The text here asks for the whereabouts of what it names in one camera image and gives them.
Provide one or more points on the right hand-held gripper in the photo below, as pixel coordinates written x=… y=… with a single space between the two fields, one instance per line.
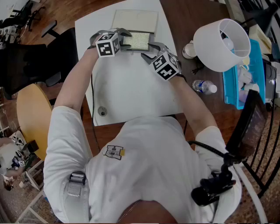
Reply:
x=166 y=65

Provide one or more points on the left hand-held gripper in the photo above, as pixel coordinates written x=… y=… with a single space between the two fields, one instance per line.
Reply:
x=107 y=46

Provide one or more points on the pale yellow sponge block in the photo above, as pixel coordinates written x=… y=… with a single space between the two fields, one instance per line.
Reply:
x=137 y=41

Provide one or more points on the person's right forearm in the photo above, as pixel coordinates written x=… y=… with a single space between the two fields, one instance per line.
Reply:
x=192 y=105

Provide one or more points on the person's left forearm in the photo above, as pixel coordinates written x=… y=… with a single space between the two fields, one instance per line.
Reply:
x=74 y=81

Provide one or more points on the white gold-rimmed cup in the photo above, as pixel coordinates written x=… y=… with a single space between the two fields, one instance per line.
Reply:
x=189 y=51

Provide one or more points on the white lamp shade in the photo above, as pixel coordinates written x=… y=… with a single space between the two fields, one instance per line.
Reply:
x=207 y=46

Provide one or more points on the clear plastic water bottle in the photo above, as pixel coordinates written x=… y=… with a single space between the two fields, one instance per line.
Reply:
x=202 y=86

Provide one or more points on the white light bulb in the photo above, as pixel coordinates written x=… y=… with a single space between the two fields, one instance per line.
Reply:
x=228 y=43

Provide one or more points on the blue plastic bin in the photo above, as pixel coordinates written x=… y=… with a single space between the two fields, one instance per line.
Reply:
x=229 y=87

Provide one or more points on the cream cup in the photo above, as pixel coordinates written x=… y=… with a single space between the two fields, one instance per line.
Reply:
x=245 y=62

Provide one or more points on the black office chair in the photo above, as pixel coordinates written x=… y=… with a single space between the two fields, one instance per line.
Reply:
x=28 y=63
x=19 y=15

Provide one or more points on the pale lilac cup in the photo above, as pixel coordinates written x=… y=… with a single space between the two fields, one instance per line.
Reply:
x=243 y=96

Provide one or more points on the beige box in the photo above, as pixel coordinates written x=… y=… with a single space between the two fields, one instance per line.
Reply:
x=260 y=37

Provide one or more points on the person's white t-shirt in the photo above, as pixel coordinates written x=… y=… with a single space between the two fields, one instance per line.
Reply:
x=142 y=164

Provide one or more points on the black desk lamp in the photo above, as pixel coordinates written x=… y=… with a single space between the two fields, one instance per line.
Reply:
x=264 y=15

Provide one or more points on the round yellow wooden table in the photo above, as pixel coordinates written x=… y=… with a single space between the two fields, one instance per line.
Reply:
x=32 y=113

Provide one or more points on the black appliance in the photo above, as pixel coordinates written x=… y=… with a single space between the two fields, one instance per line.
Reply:
x=270 y=76

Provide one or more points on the small brown box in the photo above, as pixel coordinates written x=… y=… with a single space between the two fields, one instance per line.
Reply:
x=33 y=146

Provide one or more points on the person's neck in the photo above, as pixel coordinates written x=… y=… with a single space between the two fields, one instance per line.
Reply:
x=148 y=212

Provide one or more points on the black metal bar chair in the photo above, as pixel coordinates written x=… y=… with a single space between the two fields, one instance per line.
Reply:
x=253 y=179

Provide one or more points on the white metal rack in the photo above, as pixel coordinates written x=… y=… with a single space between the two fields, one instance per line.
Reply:
x=35 y=181

